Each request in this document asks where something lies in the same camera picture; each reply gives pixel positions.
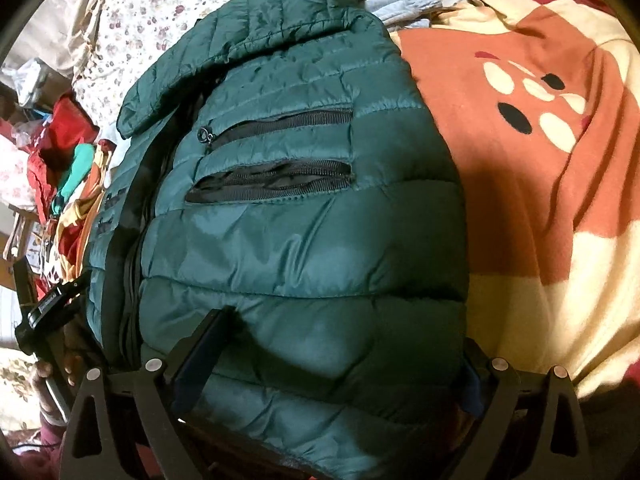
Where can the beige cloth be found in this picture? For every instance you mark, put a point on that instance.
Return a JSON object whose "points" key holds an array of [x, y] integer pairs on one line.
{"points": [[45, 25]]}

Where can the person's left forearm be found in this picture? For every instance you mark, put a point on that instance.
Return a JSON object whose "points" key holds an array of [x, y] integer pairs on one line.
{"points": [[52, 435]]}

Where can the light grey cloth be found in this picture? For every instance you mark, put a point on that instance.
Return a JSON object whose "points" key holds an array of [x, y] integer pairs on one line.
{"points": [[405, 2]]}

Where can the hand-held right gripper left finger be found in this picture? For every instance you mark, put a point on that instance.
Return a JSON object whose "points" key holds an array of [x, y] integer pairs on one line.
{"points": [[199, 357]]}

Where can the floral quilt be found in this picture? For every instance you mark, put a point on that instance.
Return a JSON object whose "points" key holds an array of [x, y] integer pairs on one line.
{"points": [[150, 5]]}

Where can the yellow cloth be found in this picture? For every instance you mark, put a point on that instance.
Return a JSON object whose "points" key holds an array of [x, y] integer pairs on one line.
{"points": [[75, 225]]}

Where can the green puffer jacket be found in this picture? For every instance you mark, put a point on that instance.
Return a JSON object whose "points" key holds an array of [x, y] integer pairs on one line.
{"points": [[300, 220]]}

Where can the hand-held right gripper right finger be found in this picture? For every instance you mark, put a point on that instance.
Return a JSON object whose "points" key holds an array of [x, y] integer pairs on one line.
{"points": [[472, 385]]}

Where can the clear plastic bag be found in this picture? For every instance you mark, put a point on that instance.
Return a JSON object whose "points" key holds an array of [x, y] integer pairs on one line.
{"points": [[32, 80]]}

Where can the person's left hand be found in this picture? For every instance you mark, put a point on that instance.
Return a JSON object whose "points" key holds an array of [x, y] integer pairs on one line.
{"points": [[70, 360]]}

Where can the red cloth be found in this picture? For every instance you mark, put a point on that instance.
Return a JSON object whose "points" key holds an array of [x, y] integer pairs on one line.
{"points": [[60, 130]]}

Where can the teal cloth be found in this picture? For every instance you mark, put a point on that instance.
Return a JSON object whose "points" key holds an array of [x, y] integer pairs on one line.
{"points": [[75, 170]]}

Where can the orange and cream printed blanket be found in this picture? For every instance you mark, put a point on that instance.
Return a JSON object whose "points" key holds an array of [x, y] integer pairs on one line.
{"points": [[550, 185]]}

